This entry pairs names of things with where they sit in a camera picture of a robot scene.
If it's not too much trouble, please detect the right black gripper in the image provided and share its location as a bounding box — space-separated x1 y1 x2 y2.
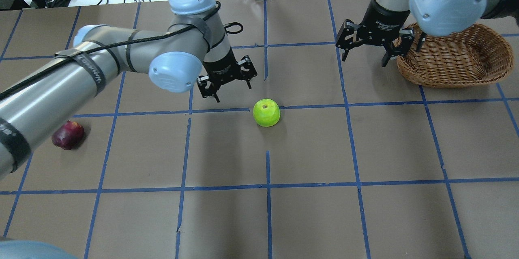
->
335 8 415 67

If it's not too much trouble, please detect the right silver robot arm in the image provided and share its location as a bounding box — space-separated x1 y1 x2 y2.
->
335 0 518 66

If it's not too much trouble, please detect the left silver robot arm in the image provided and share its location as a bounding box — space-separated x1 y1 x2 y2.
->
0 0 257 178

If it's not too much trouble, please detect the green apple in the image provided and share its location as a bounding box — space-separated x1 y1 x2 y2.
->
253 98 281 127

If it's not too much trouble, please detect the wicker basket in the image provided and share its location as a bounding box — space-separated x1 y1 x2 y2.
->
397 23 515 88

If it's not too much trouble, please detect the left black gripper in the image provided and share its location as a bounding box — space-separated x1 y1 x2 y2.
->
196 49 257 103

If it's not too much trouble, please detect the dark red apple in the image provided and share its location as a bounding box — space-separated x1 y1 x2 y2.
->
51 120 85 150

